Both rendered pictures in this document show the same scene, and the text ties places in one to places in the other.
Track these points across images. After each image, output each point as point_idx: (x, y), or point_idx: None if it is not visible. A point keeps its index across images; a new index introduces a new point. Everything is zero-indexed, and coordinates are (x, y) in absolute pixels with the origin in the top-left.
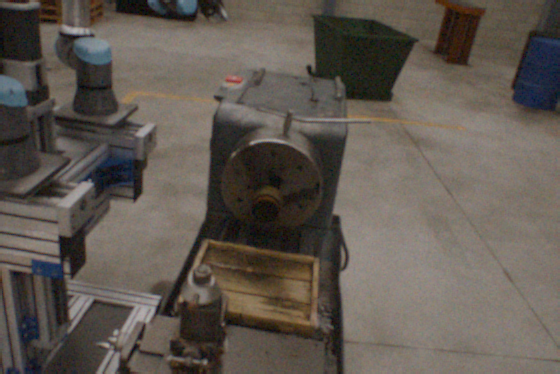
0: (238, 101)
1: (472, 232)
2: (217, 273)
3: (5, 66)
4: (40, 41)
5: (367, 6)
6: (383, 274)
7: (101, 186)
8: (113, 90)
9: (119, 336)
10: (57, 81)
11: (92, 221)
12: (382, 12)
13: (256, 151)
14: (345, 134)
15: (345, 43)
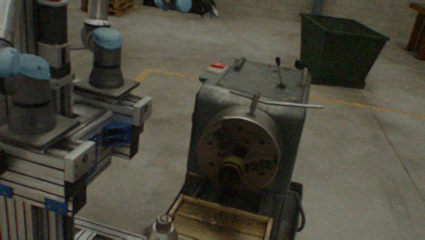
0: (218, 83)
1: (423, 208)
2: (187, 222)
3: (39, 48)
4: (67, 30)
5: (350, 7)
6: (340, 238)
7: (105, 144)
8: (133, 67)
9: None
10: (91, 58)
11: (96, 172)
12: (363, 13)
13: (226, 125)
14: (303, 116)
15: (325, 38)
